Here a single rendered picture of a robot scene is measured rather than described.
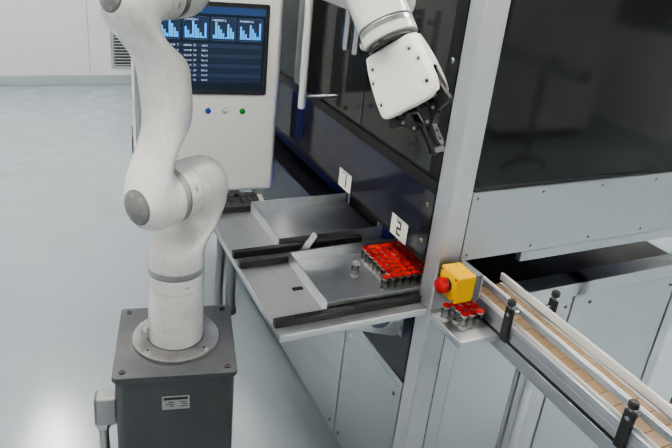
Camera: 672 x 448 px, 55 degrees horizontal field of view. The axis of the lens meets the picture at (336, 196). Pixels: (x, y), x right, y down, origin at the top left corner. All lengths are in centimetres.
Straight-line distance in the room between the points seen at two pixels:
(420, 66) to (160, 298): 78
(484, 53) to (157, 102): 69
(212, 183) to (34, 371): 172
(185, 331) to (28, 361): 157
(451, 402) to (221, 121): 121
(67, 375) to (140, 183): 168
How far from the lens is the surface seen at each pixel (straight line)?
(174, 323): 144
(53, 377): 286
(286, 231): 196
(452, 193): 152
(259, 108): 232
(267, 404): 266
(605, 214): 192
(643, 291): 224
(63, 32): 680
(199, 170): 134
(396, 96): 94
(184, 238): 138
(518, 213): 169
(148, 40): 122
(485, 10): 142
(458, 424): 203
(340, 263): 182
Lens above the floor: 177
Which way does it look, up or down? 23 degrees down
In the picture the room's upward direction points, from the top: 6 degrees clockwise
